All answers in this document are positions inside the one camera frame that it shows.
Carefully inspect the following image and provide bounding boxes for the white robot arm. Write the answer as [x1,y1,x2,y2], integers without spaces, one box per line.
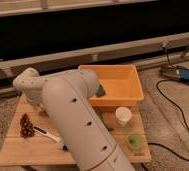
[13,68,135,171]

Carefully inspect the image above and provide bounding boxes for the white paper cup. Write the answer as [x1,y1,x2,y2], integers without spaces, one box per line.
[115,107,132,127]

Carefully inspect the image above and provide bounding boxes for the small green cup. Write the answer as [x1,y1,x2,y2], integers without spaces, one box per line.
[127,133,143,150]

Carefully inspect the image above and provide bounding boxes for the teal sponge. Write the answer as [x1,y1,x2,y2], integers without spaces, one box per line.
[96,85,106,97]

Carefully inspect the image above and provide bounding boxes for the orange plastic bin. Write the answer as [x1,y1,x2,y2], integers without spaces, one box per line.
[79,64,144,108]

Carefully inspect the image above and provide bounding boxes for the green chili pepper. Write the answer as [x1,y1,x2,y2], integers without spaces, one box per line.
[105,125,114,131]

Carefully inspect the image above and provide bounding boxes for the blue power device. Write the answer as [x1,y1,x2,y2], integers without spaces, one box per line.
[160,64,189,84]

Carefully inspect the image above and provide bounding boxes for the white handled dish brush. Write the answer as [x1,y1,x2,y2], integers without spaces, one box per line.
[33,126,68,151]

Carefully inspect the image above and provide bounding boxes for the black cable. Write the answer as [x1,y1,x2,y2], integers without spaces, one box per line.
[147,46,189,163]

